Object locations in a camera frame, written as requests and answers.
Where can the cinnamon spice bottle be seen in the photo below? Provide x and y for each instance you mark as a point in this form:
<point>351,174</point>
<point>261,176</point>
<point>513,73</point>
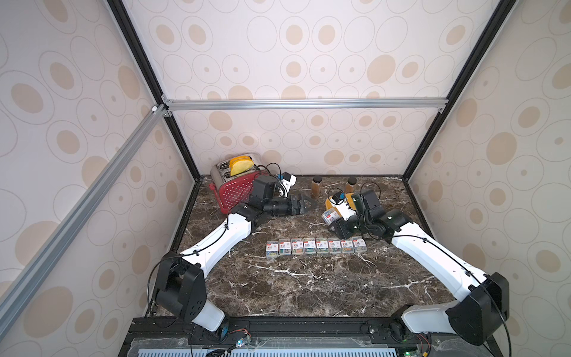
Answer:
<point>316,187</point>
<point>350,185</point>

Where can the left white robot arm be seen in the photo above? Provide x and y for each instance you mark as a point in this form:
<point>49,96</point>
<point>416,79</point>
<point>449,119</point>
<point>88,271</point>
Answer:
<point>180,278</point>

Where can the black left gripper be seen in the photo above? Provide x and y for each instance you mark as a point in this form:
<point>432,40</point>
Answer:
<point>298,207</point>

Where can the right cinnamon spice bottle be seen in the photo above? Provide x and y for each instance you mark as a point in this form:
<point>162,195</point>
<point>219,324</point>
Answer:
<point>350,185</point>

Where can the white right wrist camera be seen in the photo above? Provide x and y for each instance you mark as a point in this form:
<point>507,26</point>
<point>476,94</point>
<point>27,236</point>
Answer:
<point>343,209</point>

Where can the yellow plastic storage tray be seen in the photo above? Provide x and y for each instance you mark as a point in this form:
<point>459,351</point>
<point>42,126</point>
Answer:
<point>348,200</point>

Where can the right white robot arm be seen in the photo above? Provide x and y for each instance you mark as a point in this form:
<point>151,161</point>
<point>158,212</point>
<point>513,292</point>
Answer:
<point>481,301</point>

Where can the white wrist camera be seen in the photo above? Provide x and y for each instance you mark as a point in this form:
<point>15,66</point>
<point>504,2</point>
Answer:
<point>343,209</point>
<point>286,182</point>

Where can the red polka dot toaster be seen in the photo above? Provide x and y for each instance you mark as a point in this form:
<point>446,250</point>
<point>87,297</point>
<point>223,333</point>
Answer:
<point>231,190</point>

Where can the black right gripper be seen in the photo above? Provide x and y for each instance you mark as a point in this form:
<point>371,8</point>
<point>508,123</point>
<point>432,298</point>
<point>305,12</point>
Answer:
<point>341,224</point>

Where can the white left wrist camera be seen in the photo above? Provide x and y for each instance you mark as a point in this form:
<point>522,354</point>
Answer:
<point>286,182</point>

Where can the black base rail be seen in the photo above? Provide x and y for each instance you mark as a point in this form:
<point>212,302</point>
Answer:
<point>298,336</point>

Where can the left cinnamon spice bottle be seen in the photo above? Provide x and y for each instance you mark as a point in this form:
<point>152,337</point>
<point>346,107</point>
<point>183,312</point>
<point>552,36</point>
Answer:
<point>316,187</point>

